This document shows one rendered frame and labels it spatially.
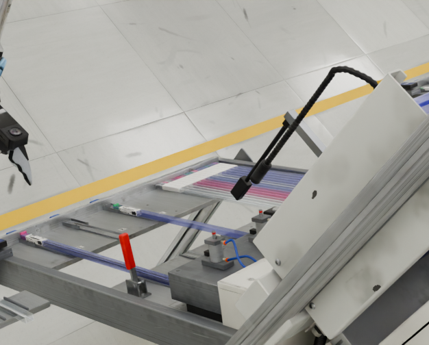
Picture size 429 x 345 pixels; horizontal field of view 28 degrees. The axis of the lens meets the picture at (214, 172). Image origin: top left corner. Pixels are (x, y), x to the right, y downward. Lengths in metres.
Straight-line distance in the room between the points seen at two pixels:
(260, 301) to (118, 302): 0.38
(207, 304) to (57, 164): 1.69
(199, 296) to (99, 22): 2.31
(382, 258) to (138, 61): 2.54
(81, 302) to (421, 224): 0.75
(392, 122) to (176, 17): 2.86
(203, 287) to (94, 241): 0.47
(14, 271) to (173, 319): 0.45
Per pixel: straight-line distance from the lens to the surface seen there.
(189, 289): 1.34
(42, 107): 3.10
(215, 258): 1.35
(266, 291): 1.10
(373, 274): 1.00
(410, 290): 1.22
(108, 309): 1.46
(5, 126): 1.75
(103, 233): 1.78
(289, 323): 1.09
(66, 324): 2.61
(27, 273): 1.65
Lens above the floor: 2.19
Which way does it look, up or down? 43 degrees down
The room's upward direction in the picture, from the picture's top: 34 degrees clockwise
